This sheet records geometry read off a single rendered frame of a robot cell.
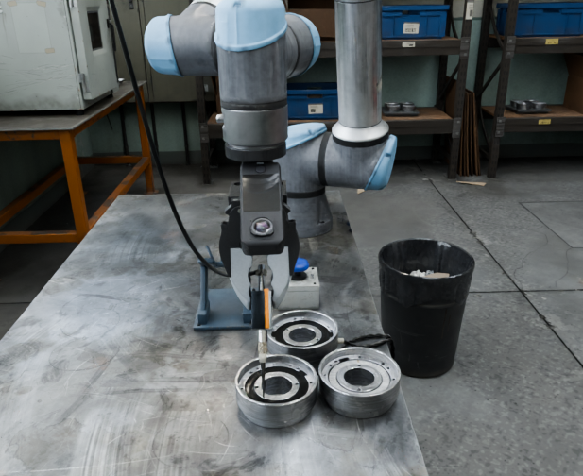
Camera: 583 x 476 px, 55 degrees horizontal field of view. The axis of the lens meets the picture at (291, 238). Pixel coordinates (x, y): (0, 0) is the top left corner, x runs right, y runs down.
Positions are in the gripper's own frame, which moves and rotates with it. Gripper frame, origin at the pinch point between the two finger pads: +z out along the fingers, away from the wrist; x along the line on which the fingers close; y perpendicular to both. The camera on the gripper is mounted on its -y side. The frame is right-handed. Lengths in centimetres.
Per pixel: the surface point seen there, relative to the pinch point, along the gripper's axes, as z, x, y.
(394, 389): 9.6, -16.2, -6.0
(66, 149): 26, 91, 186
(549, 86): 36, -225, 400
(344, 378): 10.9, -10.5, -1.6
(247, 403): 9.8, 2.0, -7.5
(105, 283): 13.2, 30.2, 31.6
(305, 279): 8.7, -6.7, 22.6
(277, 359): 9.6, -1.7, 1.2
